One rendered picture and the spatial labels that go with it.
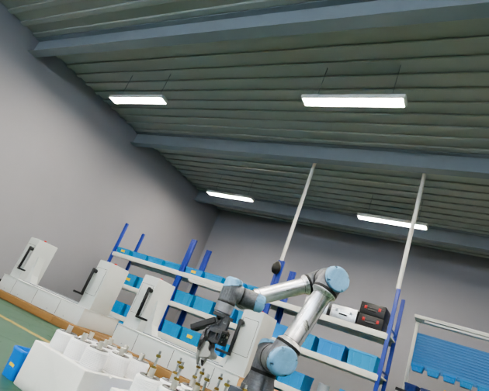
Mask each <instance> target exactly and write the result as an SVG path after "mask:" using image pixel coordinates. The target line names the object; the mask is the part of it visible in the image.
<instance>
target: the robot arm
mask: <svg viewBox="0 0 489 391"><path fill-rule="evenodd" d="M242 284H243V282H242V281H241V280H240V279H237V278H235V277H231V276H229V277H227V278H226V280H225V282H224V284H223V287H222V290H221V292H220V295H219V298H218V300H217V303H216V305H215V307H214V310H215V311H214V312H213V314H214V315H216V317H211V318H208V319H205V320H201V321H198V322H195V323H193V324H190V328H191V330H194V331H199V330H203V329H205V330H204V332H203V333H202V335H201V337H200V339H199V343H198V346H197V352H196V364H197V365H198V364H199V360H200V357H201V366H203V365H204V364H205V363H206V360H207V359H210V360H216V359H217V354H216V353H215V351H214V350H215V344H218V345H220V346H223V347H226V345H227V342H228V339H229V337H230V334H229V332H228V330H227V329H228V327H229V325H230V322H232V323H233V320H234V319H232V318H230V317H229V316H231V314H232V311H233V309H234V306H236V307H237V308H238V309H240V310H253V311H254V312H257V313H261V312H262V311H263V309H264V307H265V304H266V303H271V302H275V301H278V300H281V299H286V298H290V297H293V296H298V295H302V294H306V295H310V296H309V298H308V299H307V301H306V302H305V304H304V305H303V307H302V308H301V309H300V311H299V313H298V314H297V315H296V317H295V318H294V320H293V322H292V323H291V324H290V326H289V327H288V328H287V330H286V332H285V333H284V335H280V336H278V337H277V338H276V340H273V339H268V338H262V339H261V340H260V342H259V343H258V348H257V351H256V353H255V357H254V359H253V362H252V364H251V368H250V371H249V373H248V374H247V375H246V377H245V378H244V380H243V381H242V383H241V386H240V388H241V389H242V388H244V387H245V385H248V386H247V390H248V391H274V382H275V378H276V376H281V377H285V376H288V375H291V374H292V373H293V372H294V371H295V369H296V368H297V363H298V361H297V359H298V357H299V356H300V353H301V352H300V347H301V345H302V344H303V343H304V341H305V339H306V338H307V336H308V334H309V333H310V332H311V330H312V329H313V327H314V325H315V324H316V323H317V321H318V319H319V318H320V316H321V314H322V313H323V312H324V310H325V309H326V307H327V306H328V304H329V303H330V302H334V301H335V300H336V299H337V297H338V295H339V294H340V293H341V292H344V291H345V290H346V289H347V288H348V287H349V275H348V273H347V272H346V271H345V269H343V268H341V267H338V266H330V267H328V268H321V269H318V270H316V271H314V272H311V273H308V274H306V275H302V276H301V278H299V279H294V280H290V281H287V282H281V283H278V284H274V285H268V286H265V287H261V288H258V289H253V290H250V289H246V288H245V287H243V286H242Z"/></svg>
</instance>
